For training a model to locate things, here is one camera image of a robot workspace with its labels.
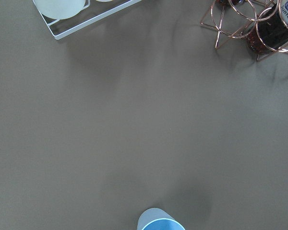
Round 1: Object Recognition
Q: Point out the light blue cup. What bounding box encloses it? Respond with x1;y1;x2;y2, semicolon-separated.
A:
137;208;185;230

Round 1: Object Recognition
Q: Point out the white cup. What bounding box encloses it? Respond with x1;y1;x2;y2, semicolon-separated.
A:
34;0;86;20

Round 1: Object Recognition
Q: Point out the bottle in rack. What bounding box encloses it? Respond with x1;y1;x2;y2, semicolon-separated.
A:
246;0;288;55

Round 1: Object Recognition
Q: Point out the white wire cup rack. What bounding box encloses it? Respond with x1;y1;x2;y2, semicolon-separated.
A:
38;0;139;40

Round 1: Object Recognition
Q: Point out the copper wire bottle rack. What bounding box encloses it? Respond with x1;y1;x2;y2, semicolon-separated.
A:
200;0;288;62

